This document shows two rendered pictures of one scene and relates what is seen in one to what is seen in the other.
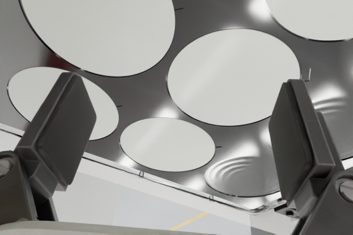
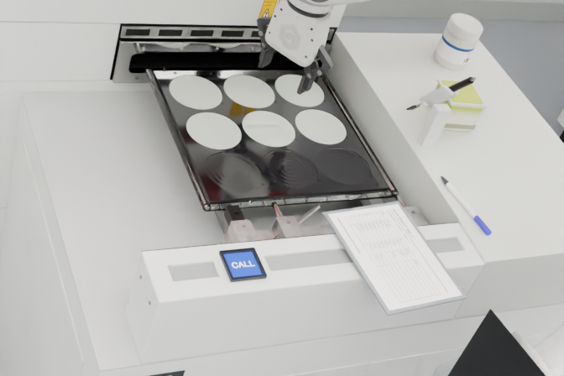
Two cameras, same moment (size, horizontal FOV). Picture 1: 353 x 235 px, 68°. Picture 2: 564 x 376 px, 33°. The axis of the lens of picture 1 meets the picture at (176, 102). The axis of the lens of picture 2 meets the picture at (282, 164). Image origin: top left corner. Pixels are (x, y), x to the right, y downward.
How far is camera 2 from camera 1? 1.77 m
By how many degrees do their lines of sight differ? 94
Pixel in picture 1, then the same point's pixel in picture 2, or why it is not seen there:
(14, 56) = (209, 75)
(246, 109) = (267, 138)
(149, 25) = (261, 101)
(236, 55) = (278, 122)
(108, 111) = (211, 104)
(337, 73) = (305, 146)
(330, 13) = (310, 131)
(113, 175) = (63, 174)
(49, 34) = (229, 82)
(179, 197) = (80, 237)
